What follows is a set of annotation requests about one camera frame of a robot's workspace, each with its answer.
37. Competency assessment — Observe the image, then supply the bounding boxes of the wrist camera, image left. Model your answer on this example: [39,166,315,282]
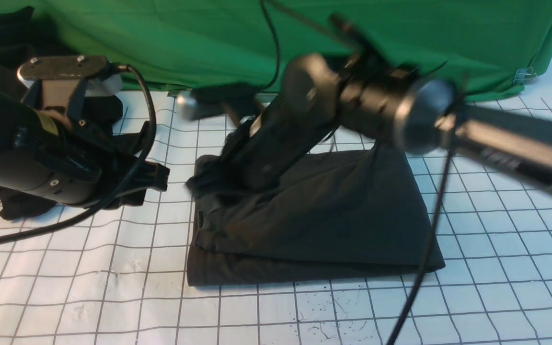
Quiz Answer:
[17,56,123,131]

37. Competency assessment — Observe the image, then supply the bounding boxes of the gray long-sleeve top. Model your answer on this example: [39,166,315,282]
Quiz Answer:
[186,144,431,287]

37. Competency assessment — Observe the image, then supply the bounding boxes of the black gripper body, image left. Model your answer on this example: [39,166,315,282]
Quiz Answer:
[0,63,170,207]

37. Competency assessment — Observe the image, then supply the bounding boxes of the black clothes pile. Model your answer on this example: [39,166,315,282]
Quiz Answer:
[0,6,169,220]

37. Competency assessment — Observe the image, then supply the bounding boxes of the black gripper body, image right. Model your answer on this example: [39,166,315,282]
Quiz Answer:
[187,96,337,192]

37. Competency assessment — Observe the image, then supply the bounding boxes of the silver binder clip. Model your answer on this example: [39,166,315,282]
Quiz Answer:
[512,67,537,85]

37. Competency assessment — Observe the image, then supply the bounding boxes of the green backdrop cloth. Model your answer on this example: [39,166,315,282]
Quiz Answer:
[0,0,552,101]

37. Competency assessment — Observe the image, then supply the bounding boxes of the black cable, image left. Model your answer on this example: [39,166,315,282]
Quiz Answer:
[0,65,158,251]

